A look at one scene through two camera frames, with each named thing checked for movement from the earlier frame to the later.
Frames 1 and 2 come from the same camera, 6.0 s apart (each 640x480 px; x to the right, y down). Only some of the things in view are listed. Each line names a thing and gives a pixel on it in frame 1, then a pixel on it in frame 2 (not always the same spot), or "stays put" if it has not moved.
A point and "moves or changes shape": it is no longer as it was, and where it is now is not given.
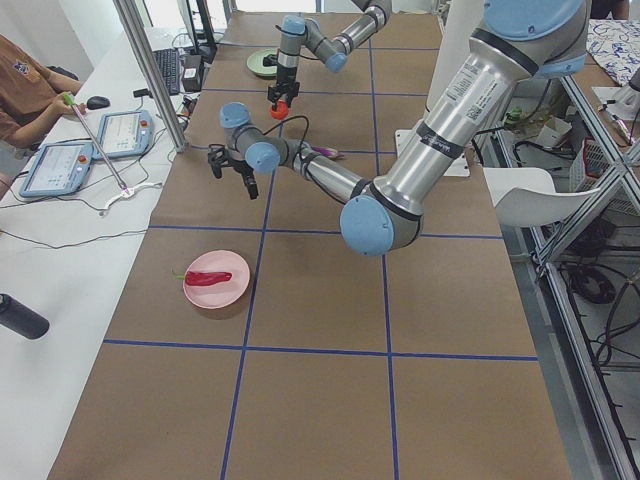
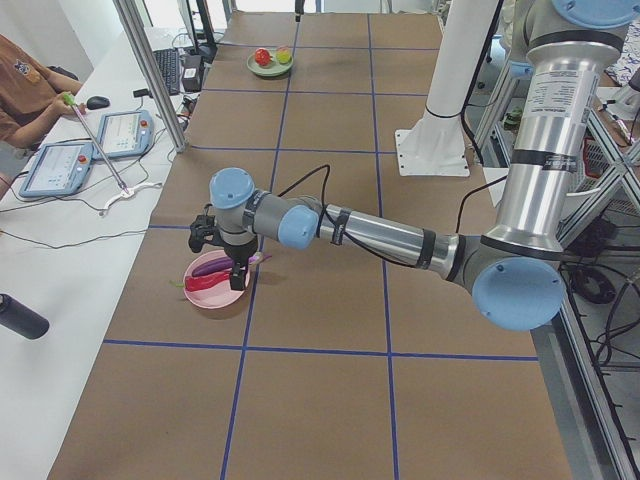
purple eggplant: x=329 y=152 → x=222 y=264
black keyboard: x=169 y=62 stays put
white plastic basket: x=590 y=163 stays put
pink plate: x=219 y=295 stays put
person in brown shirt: x=29 y=95 stays put
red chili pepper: x=194 y=278 moves or changes shape
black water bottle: x=17 y=316 stays put
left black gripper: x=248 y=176 → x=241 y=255
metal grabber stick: x=69 y=99 stays put
